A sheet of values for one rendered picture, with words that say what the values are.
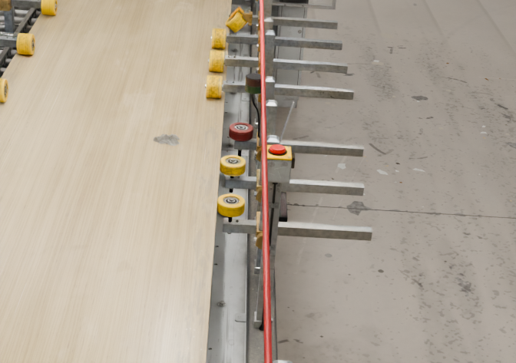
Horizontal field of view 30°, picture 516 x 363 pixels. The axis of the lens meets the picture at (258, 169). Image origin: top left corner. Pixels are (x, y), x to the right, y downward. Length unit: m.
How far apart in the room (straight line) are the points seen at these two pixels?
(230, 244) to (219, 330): 0.46
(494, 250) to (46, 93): 2.17
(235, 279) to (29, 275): 0.74
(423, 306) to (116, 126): 1.55
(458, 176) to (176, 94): 2.08
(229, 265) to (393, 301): 1.20
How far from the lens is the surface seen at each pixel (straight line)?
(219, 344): 2.68
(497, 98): 6.19
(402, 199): 4.80
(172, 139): 3.08
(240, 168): 2.97
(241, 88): 3.41
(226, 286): 2.90
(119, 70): 3.64
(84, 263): 2.49
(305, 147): 3.23
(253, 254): 2.91
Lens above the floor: 2.27
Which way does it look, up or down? 27 degrees down
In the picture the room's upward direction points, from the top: 5 degrees clockwise
